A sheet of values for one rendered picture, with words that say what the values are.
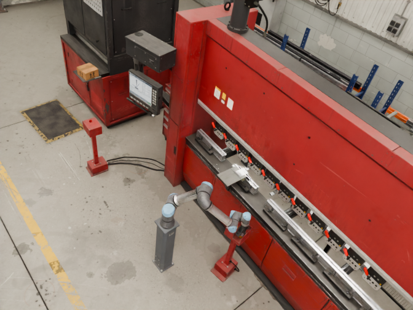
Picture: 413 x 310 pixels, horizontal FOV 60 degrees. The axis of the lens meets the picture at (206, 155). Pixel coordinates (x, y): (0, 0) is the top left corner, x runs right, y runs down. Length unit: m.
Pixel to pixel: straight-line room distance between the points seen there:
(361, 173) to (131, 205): 2.89
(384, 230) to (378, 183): 0.37
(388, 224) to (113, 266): 2.79
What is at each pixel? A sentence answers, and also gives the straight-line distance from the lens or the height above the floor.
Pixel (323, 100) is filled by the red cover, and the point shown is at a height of 2.30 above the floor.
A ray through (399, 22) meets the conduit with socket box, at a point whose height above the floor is 1.65.
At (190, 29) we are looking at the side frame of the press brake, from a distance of 3.51.
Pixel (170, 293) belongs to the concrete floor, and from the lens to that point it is 4.09.
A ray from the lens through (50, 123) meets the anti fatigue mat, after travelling 5.91.
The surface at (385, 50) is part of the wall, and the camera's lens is 7.22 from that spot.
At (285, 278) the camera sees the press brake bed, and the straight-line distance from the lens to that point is 3.90.
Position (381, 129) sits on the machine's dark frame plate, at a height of 2.30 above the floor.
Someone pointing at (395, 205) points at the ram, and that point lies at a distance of 2.78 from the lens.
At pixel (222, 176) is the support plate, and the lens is 3.75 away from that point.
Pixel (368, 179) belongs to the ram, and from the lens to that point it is 2.79.
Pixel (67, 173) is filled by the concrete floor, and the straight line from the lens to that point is 5.13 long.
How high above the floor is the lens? 3.71
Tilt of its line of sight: 44 degrees down
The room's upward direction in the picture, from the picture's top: 10 degrees clockwise
